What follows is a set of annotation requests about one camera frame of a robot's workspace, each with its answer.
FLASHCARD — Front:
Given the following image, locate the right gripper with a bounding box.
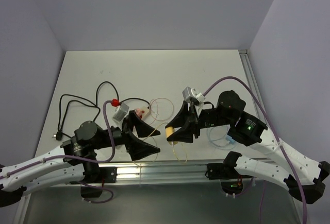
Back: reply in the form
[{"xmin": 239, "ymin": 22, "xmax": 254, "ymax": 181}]
[{"xmin": 165, "ymin": 98, "xmax": 234, "ymax": 143}]

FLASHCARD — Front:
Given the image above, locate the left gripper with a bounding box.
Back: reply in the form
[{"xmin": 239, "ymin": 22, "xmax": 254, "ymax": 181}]
[{"xmin": 92, "ymin": 110, "xmax": 160, "ymax": 160}]

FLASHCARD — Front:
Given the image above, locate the yellow charger plug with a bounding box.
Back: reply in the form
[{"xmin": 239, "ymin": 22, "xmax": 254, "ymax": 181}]
[{"xmin": 165, "ymin": 127, "xmax": 175, "ymax": 138}]

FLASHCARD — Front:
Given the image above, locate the beige red power strip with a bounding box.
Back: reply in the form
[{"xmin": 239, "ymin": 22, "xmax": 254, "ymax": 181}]
[{"xmin": 140, "ymin": 106, "xmax": 150, "ymax": 120}]

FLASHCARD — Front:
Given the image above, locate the pink charger plug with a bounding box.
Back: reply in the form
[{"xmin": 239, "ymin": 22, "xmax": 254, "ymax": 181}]
[{"xmin": 135, "ymin": 108, "xmax": 144, "ymax": 119}]

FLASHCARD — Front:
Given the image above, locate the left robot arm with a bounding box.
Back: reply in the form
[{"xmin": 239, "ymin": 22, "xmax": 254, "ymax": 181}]
[{"xmin": 1, "ymin": 111, "xmax": 161, "ymax": 207}]

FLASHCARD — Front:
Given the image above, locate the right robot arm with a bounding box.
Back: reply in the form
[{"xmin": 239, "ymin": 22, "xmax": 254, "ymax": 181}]
[{"xmin": 166, "ymin": 88, "xmax": 329, "ymax": 204}]

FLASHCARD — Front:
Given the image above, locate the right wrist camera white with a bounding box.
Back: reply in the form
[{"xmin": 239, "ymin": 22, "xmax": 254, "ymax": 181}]
[{"xmin": 182, "ymin": 87, "xmax": 205, "ymax": 106}]

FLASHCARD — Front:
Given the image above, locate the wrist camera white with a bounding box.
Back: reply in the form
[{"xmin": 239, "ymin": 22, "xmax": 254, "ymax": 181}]
[
  {"xmin": 111, "ymin": 99, "xmax": 129, "ymax": 123},
  {"xmin": 182, "ymin": 87, "xmax": 205, "ymax": 106}
]

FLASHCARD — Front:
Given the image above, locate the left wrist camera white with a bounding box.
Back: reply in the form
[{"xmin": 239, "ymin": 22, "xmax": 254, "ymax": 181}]
[{"xmin": 111, "ymin": 99, "xmax": 129, "ymax": 123}]

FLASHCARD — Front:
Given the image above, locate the aluminium front rail frame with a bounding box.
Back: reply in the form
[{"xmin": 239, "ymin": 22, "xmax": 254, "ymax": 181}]
[{"xmin": 25, "ymin": 161, "xmax": 261, "ymax": 186}]

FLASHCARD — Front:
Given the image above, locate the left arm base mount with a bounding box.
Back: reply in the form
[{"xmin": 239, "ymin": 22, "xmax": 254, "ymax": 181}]
[{"xmin": 80, "ymin": 167, "xmax": 118, "ymax": 204}]

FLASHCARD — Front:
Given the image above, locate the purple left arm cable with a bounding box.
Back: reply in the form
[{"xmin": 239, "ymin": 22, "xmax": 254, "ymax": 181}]
[{"xmin": 0, "ymin": 99, "xmax": 122, "ymax": 204}]

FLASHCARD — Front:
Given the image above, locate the black power strip cord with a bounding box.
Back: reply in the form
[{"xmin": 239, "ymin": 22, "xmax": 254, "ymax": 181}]
[{"xmin": 51, "ymin": 80, "xmax": 151, "ymax": 141}]

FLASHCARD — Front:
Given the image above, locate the aluminium right side rail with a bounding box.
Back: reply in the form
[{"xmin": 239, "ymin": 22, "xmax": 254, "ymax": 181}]
[{"xmin": 238, "ymin": 49, "xmax": 274, "ymax": 135}]

